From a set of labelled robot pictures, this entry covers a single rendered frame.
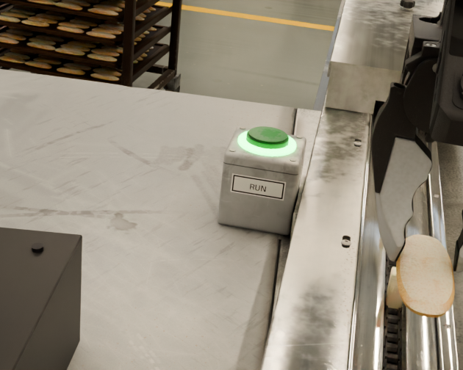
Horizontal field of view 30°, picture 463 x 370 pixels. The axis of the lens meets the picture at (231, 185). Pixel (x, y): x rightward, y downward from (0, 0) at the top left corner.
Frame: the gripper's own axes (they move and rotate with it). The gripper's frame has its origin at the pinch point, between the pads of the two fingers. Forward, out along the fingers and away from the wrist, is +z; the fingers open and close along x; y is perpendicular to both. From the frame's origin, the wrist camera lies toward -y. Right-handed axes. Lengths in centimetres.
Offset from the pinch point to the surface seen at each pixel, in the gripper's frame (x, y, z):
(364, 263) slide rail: 3.2, 12.8, 8.9
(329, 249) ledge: 6.3, 12.0, 7.7
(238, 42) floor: 61, 348, 92
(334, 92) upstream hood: 8.2, 45.0, 5.5
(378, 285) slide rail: 1.9, 9.7, 8.9
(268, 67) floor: 42, 316, 92
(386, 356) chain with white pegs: 1.1, 1.7, 9.9
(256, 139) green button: 14.4, 22.2, 3.2
